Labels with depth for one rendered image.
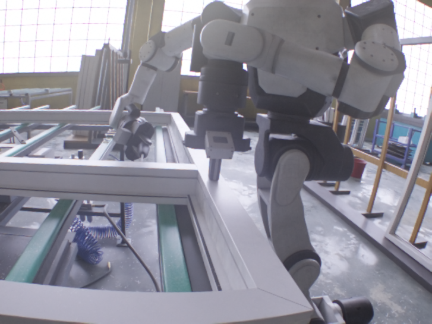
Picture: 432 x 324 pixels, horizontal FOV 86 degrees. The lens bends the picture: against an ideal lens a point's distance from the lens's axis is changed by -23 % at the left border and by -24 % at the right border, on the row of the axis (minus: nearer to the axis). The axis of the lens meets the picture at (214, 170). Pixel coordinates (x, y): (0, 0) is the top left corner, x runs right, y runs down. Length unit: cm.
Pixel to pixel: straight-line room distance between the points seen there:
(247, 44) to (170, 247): 34
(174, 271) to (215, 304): 16
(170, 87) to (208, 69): 730
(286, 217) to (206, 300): 56
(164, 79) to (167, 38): 684
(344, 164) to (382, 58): 42
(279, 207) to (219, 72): 40
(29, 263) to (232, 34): 46
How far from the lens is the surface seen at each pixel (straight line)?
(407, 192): 269
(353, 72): 48
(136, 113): 98
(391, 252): 254
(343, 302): 126
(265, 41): 47
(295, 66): 48
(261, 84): 71
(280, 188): 73
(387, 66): 48
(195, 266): 44
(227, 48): 48
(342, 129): 500
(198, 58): 54
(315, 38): 67
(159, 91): 779
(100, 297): 26
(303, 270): 88
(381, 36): 62
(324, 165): 79
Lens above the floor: 111
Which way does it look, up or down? 17 degrees down
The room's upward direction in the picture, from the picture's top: 6 degrees clockwise
